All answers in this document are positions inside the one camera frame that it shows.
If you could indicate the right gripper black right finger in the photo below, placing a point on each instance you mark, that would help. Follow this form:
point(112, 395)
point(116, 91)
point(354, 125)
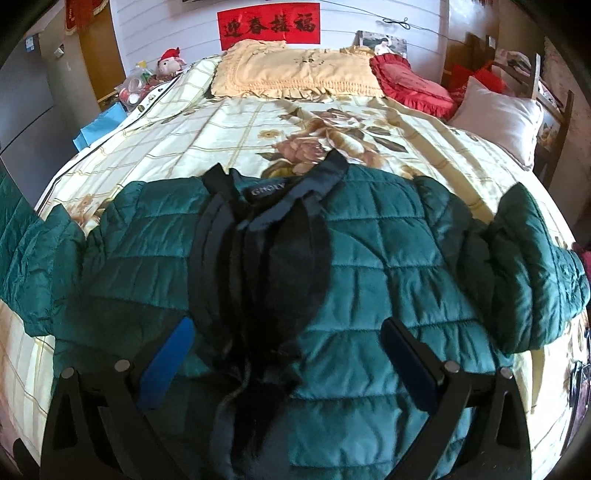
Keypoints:
point(497, 445)

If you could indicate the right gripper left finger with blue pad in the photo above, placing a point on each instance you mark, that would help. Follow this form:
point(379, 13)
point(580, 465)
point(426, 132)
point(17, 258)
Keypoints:
point(97, 427)

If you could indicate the dark green quilted jacket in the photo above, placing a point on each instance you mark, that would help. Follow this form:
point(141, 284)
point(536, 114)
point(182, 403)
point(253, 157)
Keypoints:
point(286, 284)

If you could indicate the grey refrigerator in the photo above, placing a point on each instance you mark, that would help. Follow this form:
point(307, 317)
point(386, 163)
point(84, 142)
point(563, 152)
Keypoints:
point(35, 142)

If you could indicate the floral cream bed quilt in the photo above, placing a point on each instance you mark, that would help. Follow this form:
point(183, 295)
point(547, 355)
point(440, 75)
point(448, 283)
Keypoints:
point(181, 131)

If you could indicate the white pillow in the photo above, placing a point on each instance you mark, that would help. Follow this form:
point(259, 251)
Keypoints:
point(510, 122)

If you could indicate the blue paper bag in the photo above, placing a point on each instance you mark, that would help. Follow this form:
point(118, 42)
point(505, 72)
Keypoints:
point(103, 124)

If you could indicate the wooden chair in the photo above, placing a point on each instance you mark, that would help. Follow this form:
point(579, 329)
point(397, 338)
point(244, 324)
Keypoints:
point(525, 74)

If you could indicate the red frilled cushion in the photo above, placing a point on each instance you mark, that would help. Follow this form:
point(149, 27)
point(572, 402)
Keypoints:
point(399, 82)

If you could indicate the plush toy with red hat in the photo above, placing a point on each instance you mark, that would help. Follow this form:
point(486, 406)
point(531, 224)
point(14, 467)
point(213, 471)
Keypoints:
point(170, 64)

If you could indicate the yellow frilled pillow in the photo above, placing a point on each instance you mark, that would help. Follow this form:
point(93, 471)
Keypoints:
point(272, 69)

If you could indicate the framed photo at headboard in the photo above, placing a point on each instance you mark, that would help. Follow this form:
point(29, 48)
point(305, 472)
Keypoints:
point(382, 43)

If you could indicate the red hanging decoration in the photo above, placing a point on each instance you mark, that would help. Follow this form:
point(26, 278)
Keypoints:
point(79, 14)

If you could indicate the red banner with characters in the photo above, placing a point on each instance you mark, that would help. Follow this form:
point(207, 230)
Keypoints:
point(292, 22)

